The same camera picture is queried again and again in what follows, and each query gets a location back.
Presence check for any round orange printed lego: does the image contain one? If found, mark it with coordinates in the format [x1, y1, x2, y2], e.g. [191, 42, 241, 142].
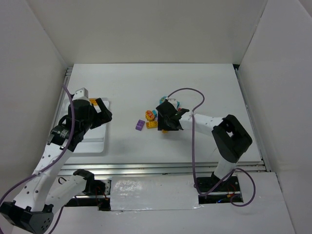
[145, 110, 155, 121]

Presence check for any small yellow lego brick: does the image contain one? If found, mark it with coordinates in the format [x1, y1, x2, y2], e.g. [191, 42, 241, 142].
[89, 98, 98, 106]

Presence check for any purple lego brick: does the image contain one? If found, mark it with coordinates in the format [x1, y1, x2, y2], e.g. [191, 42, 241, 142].
[135, 119, 145, 131]

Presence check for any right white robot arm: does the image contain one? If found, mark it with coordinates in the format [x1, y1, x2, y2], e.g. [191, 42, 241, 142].
[156, 100, 253, 179]

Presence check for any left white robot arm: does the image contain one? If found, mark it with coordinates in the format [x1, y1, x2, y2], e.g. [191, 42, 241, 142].
[0, 97, 112, 234]

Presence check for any teal printed round lego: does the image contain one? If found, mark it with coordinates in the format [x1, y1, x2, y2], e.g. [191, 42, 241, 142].
[159, 96, 168, 104]

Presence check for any white compartment sorting tray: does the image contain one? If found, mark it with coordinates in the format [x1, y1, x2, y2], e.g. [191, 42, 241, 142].
[54, 97, 107, 156]

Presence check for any white foil cover panel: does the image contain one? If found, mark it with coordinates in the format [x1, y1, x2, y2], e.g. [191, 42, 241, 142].
[110, 175, 199, 211]

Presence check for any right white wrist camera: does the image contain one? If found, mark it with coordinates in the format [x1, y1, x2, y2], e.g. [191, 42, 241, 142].
[166, 97, 179, 109]

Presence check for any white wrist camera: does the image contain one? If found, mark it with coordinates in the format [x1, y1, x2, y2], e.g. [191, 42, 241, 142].
[72, 88, 89, 101]
[166, 97, 179, 109]

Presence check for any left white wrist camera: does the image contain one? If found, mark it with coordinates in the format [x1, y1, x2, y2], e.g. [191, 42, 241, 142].
[72, 88, 89, 101]

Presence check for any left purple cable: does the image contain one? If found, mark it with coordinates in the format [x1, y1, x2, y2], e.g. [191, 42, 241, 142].
[0, 84, 75, 234]

